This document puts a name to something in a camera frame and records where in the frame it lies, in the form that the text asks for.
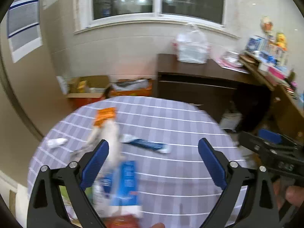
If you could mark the wooden desk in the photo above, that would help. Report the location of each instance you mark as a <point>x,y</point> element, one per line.
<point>286,111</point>

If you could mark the blue white wrapper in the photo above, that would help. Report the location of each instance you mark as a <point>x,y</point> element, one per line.
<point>158,147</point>

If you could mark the dark wooden cabinet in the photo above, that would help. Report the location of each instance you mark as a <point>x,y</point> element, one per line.
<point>213,89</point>

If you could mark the window with white frame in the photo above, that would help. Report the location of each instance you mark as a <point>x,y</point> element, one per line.
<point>219,16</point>

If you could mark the blue white carton box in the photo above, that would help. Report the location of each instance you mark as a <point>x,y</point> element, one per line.
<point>116,194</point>

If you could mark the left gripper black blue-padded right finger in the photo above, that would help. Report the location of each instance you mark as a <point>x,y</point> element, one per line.
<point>259,208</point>

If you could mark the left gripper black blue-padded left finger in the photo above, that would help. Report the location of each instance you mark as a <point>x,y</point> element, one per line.
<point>46,207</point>

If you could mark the orange cardboard box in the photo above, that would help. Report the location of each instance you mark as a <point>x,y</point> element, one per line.
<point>132,87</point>

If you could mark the person's right hand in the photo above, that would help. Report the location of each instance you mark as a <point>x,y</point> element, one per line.
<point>293,194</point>

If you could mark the white box under desk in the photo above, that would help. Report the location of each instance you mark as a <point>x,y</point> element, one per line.
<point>229,121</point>

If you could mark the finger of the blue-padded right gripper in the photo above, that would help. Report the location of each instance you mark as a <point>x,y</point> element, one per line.
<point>270,136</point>

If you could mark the pink paper sheet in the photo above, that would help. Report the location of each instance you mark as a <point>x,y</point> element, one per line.
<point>233,66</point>

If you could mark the orange snack wrapper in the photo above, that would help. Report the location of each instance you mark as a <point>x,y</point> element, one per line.
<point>103,115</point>

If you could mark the white blue wall poster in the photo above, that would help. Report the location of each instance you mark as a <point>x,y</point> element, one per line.
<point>23,28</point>

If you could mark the yellow duck toy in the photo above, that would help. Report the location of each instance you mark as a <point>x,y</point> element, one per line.
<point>281,40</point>

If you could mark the purple checked tablecloth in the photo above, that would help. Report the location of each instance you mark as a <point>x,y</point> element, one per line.
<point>174,189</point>

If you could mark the stacked white bowls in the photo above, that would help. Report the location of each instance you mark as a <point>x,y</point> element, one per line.
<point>231,56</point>

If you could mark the crumpled white tissue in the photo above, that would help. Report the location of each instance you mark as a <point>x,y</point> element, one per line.
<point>55,143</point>

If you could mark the white plastic bag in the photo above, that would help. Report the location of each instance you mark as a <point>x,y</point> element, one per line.
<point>191,45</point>

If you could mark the brown cardboard box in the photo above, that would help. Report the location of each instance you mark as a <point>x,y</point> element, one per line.
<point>87,89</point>

